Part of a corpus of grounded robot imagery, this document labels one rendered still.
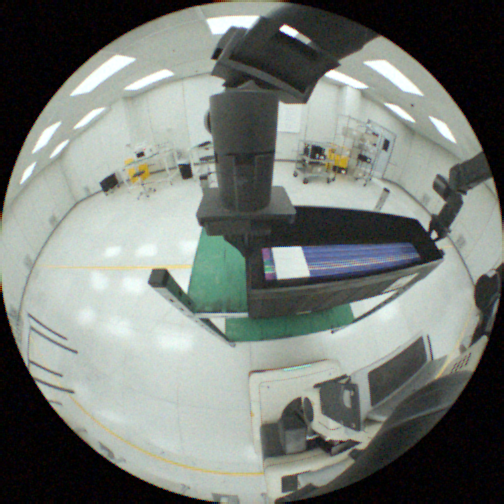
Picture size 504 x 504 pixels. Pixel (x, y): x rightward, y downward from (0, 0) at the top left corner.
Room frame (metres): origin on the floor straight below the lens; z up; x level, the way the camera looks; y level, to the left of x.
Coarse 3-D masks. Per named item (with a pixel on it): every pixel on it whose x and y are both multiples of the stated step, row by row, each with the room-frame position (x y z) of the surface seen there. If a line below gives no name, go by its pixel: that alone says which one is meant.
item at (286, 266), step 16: (272, 256) 0.17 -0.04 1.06; (288, 256) 0.17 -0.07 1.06; (304, 256) 0.17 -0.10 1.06; (320, 256) 0.17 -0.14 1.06; (336, 256) 0.17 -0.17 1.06; (352, 256) 0.17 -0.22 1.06; (368, 256) 0.17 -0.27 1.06; (384, 256) 0.17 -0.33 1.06; (400, 256) 0.17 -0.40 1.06; (416, 256) 0.17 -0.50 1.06; (272, 272) 0.14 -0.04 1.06; (288, 272) 0.14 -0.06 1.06; (304, 272) 0.13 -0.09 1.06; (320, 272) 0.13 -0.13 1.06; (336, 272) 0.13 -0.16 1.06; (352, 272) 0.13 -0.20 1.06; (368, 272) 0.14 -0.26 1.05; (384, 272) 0.14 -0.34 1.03
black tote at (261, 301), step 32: (288, 224) 0.24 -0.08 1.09; (320, 224) 0.24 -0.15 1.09; (352, 224) 0.25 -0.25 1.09; (384, 224) 0.26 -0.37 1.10; (416, 224) 0.26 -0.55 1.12; (256, 256) 0.20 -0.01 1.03; (256, 288) 0.12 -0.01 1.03; (288, 288) 0.07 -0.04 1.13; (320, 288) 0.07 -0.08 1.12; (352, 288) 0.08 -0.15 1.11; (384, 288) 0.08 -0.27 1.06
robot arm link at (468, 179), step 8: (480, 152) 0.12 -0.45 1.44; (472, 160) 0.14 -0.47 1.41; (480, 160) 0.11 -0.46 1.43; (456, 168) 0.19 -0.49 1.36; (464, 168) 0.16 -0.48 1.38; (472, 168) 0.14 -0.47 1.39; (480, 168) 0.11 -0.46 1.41; (488, 168) 0.08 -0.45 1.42; (464, 176) 0.16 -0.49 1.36; (472, 176) 0.13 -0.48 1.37; (480, 176) 0.11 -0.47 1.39; (488, 176) 0.08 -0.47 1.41; (464, 184) 0.15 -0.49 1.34; (472, 184) 0.13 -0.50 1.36
